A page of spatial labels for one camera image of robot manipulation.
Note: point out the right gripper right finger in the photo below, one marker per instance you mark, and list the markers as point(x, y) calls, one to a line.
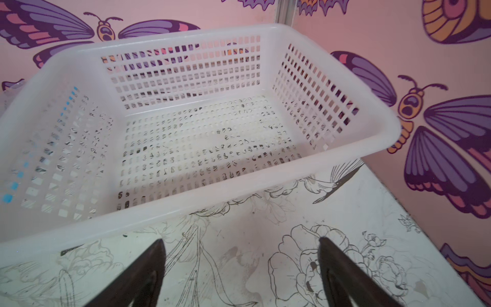
point(344, 283)

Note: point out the white plastic basket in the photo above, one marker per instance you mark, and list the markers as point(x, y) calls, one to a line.
point(110, 137)

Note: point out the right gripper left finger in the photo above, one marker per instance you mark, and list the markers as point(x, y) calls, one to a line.
point(140, 284)

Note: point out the aluminium frame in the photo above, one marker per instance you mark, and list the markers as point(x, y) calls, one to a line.
point(285, 12)

